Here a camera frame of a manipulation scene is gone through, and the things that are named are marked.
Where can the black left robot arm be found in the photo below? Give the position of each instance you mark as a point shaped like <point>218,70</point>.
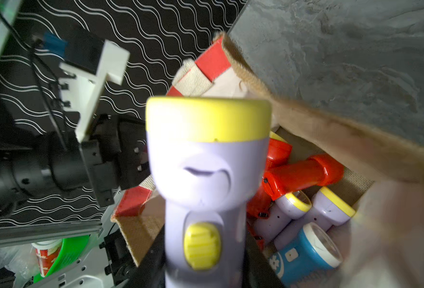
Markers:
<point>14,139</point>

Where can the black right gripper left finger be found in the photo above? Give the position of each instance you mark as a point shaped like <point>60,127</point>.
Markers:
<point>151,272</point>

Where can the bright green plastic object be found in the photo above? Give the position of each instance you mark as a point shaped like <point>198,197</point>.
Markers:
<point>71,250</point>

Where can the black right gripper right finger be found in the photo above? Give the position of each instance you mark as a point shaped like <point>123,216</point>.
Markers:
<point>257,272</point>

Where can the pale green flashlight front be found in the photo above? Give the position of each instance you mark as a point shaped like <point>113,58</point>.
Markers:
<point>276,137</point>

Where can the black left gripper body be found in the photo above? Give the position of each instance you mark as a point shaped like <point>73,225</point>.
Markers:
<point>112,156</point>

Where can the red white cup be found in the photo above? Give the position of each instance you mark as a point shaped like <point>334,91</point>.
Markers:
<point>47,252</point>

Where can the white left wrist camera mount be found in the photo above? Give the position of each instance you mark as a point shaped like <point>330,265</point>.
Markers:
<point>90,62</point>

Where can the red flashlight back row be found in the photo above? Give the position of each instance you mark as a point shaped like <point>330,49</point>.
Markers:
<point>318,170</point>

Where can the jute and red tote bag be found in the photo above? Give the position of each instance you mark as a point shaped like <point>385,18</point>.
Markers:
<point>207,154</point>

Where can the blue flashlight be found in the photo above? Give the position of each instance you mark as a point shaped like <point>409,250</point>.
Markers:
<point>311,250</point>

